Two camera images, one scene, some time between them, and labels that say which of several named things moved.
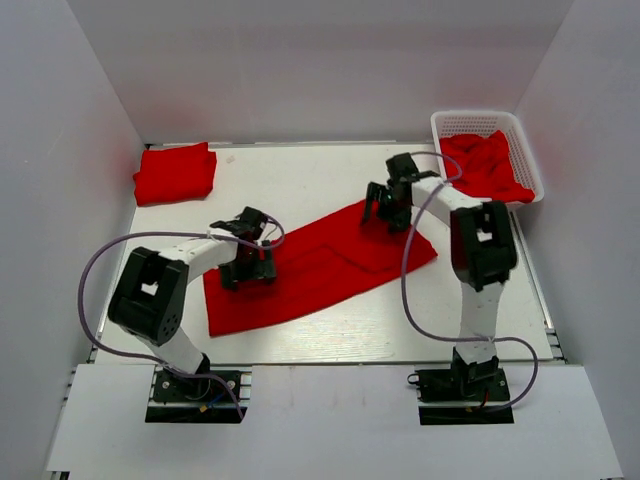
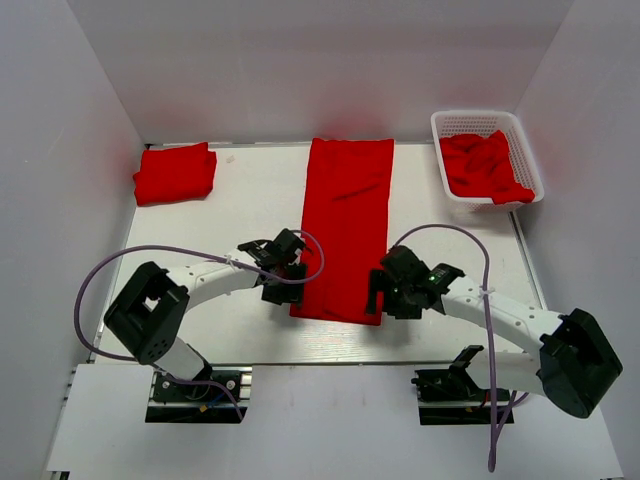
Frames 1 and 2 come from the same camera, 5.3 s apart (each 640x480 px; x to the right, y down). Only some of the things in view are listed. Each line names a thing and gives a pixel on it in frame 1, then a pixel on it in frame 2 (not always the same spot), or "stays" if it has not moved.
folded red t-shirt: (175, 174) stays
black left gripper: (250, 270) → (288, 284)
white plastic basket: (482, 123) stays
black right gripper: (387, 206) → (379, 288)
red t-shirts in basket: (482, 166) stays
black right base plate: (481, 384) stays
